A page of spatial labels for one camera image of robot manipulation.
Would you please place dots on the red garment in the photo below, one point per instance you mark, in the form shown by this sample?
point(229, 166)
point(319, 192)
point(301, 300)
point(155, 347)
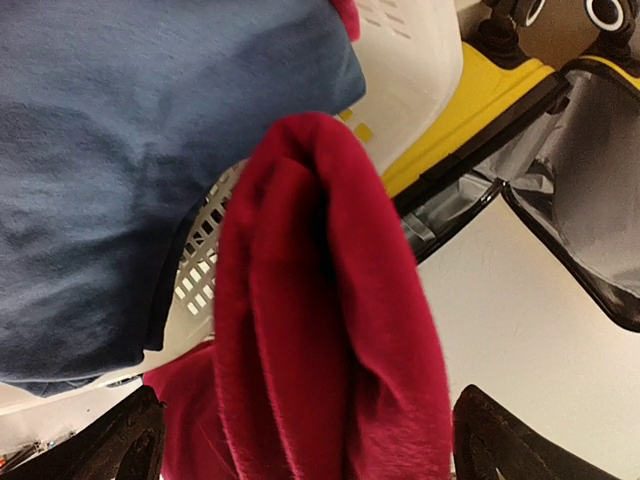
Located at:
point(326, 363)

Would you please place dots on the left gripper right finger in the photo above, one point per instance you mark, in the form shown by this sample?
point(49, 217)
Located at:
point(491, 443)

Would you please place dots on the blue garment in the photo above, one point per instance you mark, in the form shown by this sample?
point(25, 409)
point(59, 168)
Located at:
point(125, 175)

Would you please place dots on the white plastic basket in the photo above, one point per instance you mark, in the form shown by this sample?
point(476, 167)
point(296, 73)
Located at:
point(410, 75)

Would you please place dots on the yellow Pikachu suitcase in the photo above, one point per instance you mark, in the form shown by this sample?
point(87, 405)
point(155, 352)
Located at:
point(560, 146)

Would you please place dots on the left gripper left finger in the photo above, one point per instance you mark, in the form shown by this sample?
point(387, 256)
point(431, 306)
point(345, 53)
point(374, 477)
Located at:
point(127, 442)

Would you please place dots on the magenta t-shirt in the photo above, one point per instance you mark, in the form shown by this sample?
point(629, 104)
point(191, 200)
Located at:
point(348, 12)

